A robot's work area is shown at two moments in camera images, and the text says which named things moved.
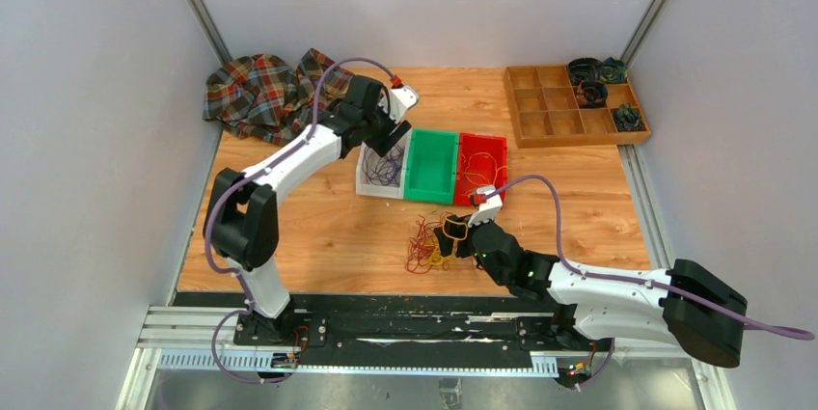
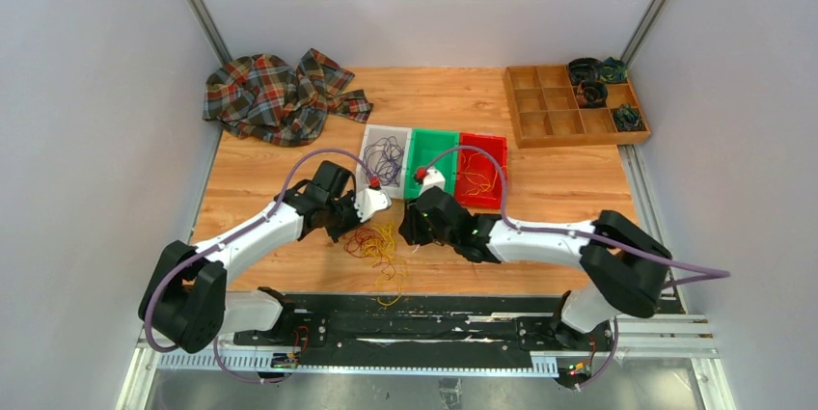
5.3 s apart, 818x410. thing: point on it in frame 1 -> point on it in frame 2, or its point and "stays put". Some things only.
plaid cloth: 269,100 stays put
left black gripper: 392,137 -> 348,199
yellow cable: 484,166 stays put
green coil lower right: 628,119 stays put
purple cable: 383,171 stays put
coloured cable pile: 424,251 -> 378,240
